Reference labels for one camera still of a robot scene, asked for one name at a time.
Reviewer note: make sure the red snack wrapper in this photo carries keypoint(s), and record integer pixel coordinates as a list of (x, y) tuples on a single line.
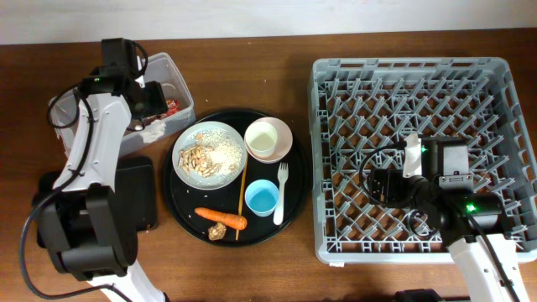
[(173, 108)]

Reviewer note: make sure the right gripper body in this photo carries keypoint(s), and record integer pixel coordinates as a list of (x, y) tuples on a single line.
[(399, 190)]

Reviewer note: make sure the clear plastic bin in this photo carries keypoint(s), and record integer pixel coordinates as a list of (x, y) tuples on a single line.
[(180, 114)]

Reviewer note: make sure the wooden chopstick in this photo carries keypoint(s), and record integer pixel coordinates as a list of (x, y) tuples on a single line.
[(241, 196)]

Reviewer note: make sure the orange carrot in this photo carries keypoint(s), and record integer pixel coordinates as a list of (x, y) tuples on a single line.
[(229, 220)]

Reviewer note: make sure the brown ginger piece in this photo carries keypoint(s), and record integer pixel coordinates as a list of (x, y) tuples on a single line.
[(217, 232)]

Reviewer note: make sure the rice and seed scraps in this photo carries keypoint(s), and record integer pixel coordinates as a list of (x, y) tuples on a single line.
[(212, 152)]

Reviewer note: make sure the white tissue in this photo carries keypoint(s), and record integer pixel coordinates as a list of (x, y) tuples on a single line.
[(153, 132)]

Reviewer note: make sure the light blue cup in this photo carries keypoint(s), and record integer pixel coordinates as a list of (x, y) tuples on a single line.
[(261, 197)]

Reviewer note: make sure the round black tray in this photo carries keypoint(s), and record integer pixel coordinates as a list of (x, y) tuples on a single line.
[(182, 199)]

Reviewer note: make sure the grey plate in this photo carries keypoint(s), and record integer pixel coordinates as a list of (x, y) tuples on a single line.
[(194, 180)]

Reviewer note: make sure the grey dishwasher rack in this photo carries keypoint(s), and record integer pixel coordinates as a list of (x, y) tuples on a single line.
[(359, 107)]

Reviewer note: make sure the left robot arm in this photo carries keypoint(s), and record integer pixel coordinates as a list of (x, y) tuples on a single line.
[(102, 117)]

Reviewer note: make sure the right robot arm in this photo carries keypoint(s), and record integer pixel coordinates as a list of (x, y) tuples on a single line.
[(436, 181)]

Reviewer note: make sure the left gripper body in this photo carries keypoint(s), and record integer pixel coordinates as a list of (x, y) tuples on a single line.
[(155, 101)]

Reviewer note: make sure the black rectangular tray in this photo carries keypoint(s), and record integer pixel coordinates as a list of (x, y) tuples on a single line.
[(136, 193)]

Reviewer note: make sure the white plastic fork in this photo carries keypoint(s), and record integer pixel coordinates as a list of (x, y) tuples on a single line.
[(283, 175)]

